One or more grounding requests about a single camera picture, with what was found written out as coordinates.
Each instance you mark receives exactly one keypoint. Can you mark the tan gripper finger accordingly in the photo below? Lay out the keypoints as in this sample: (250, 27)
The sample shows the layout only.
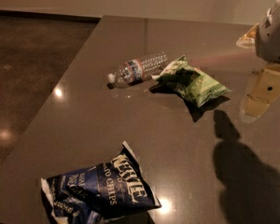
(247, 40)
(262, 89)

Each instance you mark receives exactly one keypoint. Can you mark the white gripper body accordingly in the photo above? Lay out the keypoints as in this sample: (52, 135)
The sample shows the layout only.
(272, 36)

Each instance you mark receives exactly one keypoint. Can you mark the clear plastic water bottle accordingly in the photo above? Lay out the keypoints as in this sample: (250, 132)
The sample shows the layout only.
(138, 70)

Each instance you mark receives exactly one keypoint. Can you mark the green chip bag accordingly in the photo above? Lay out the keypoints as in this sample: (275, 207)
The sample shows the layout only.
(191, 83)

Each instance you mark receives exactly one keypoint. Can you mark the blue Kettle chips bag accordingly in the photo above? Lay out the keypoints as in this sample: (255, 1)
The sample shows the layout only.
(101, 193)

